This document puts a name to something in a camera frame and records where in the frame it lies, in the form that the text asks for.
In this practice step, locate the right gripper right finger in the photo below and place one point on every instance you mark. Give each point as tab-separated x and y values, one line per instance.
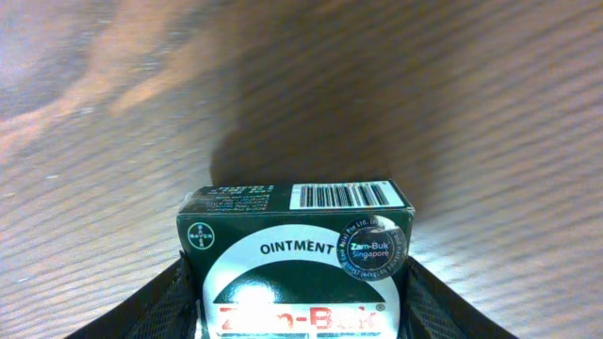
432	310

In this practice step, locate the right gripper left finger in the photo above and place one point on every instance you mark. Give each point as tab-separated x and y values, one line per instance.
164	308

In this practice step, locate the green round tape box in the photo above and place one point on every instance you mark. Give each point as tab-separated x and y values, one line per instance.
298	260

